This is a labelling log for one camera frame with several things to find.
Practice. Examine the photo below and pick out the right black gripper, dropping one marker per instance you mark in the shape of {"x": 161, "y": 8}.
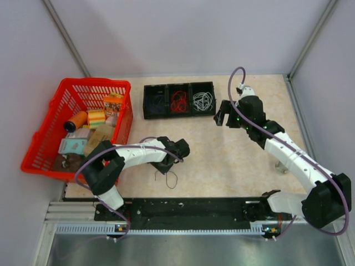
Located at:
{"x": 227, "y": 107}

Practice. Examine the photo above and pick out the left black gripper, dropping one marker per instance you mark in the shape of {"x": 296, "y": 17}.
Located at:
{"x": 163, "y": 169}

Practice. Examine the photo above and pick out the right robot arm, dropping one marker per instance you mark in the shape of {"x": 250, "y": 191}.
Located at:
{"x": 327, "y": 196}

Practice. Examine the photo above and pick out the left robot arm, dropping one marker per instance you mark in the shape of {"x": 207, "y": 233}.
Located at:
{"x": 102, "y": 167}

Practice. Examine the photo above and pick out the black three-compartment tray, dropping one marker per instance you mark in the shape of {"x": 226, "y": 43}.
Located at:
{"x": 179, "y": 100}

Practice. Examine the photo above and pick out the brown cardboard box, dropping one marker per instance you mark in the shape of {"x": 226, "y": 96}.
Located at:
{"x": 103, "y": 132}

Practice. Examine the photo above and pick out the pink wrapped package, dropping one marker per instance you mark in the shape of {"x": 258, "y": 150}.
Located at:
{"x": 112, "y": 120}

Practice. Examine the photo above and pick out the clear plastic bottle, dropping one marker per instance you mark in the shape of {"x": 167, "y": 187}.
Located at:
{"x": 280, "y": 168}

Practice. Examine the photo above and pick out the orange snack package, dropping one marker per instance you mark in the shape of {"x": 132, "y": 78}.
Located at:
{"x": 112, "y": 104}

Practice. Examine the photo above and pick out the yellow green striped roll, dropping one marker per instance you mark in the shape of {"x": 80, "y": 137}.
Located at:
{"x": 95, "y": 118}

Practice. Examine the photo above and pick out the pink white box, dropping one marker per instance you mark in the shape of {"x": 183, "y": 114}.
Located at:
{"x": 81, "y": 133}

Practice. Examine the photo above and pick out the orange black cylinder can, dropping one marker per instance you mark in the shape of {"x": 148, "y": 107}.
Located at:
{"x": 76, "y": 121}

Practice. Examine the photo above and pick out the teal small box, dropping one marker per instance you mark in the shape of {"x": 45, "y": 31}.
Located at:
{"x": 72, "y": 146}

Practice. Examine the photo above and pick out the brown furry item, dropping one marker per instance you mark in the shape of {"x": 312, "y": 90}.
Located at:
{"x": 69, "y": 163}

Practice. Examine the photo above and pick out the red plastic basket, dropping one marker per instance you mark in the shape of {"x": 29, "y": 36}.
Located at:
{"x": 74, "y": 95}

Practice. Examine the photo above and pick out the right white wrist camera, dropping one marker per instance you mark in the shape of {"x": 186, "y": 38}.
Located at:
{"x": 245, "y": 90}

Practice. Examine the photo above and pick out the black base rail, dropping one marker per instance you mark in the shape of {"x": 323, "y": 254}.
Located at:
{"x": 192, "y": 213}

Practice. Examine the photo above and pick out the white slotted cable duct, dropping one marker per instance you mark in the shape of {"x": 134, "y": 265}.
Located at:
{"x": 99, "y": 229}

